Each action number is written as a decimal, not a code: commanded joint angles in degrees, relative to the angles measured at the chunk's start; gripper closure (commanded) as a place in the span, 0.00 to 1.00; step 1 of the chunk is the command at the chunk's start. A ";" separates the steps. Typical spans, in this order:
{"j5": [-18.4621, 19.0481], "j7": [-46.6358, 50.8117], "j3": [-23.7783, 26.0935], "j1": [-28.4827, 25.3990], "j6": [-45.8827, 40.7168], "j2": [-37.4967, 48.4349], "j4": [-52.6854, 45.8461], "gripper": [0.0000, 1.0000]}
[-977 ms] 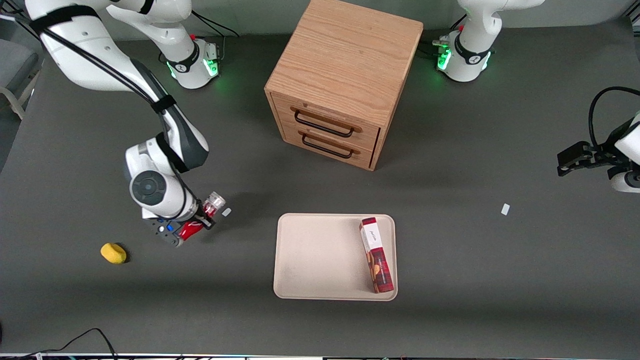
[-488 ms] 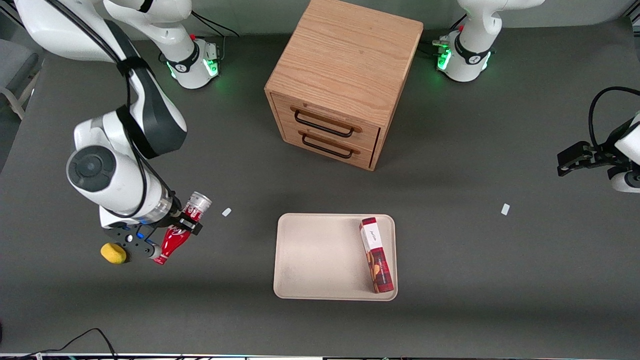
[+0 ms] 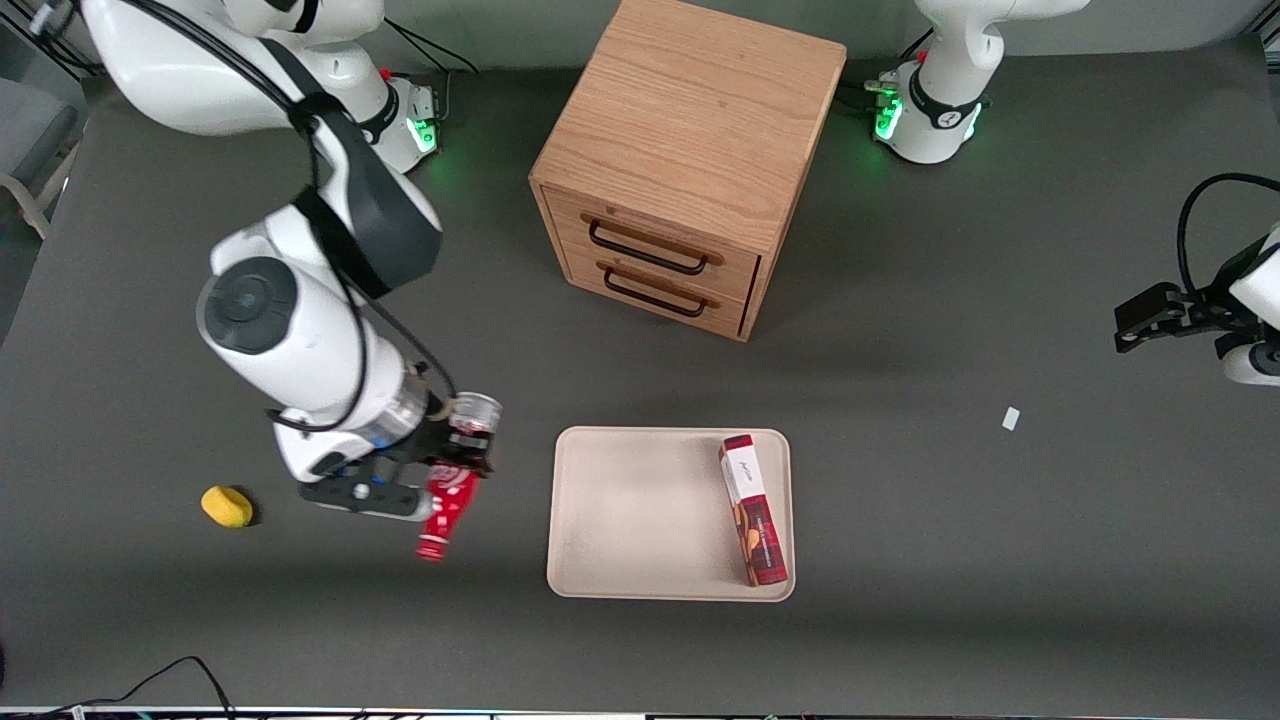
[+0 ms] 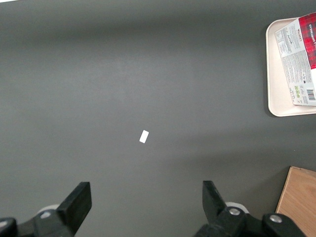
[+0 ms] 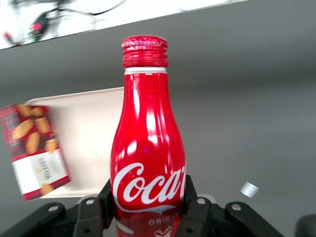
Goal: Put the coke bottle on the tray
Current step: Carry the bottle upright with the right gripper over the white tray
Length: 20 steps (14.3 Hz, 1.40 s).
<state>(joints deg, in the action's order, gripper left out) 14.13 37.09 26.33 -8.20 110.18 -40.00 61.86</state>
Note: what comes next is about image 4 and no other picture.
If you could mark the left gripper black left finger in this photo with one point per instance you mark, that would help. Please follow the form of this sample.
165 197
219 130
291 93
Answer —
74 205

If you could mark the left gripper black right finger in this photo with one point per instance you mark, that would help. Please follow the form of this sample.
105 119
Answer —
214 207

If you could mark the beige plastic tray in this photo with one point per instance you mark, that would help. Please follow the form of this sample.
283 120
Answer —
274 74

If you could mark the wooden drawer cabinet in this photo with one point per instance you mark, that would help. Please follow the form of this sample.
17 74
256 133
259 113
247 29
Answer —
298 197

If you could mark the small white paper tag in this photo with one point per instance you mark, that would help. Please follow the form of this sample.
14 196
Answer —
144 136

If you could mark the red plaid biscuit box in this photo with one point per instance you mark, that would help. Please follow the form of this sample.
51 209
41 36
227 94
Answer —
296 61

